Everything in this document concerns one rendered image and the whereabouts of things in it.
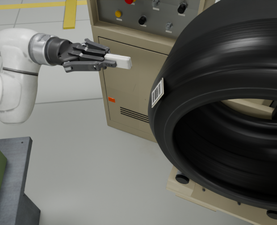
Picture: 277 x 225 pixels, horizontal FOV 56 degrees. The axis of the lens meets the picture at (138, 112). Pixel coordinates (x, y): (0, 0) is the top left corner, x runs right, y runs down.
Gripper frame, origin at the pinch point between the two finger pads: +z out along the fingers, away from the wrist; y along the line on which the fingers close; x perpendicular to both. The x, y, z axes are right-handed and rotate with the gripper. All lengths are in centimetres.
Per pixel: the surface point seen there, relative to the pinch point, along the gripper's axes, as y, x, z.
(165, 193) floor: 18, 124, -1
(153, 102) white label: -11.1, 0.0, 14.1
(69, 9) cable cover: 181, 98, -174
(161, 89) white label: -10.6, -3.9, 16.0
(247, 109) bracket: 24, 35, 34
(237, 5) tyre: 5.3, -14.3, 26.7
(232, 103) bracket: 24, 34, 29
